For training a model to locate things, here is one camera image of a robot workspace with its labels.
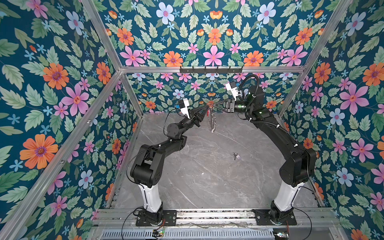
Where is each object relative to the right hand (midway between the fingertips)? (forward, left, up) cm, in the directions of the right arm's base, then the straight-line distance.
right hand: (215, 104), depth 70 cm
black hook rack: (+34, +1, -1) cm, 34 cm away
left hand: (-3, +3, +2) cm, 4 cm away
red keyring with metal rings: (-7, +2, -3) cm, 7 cm away
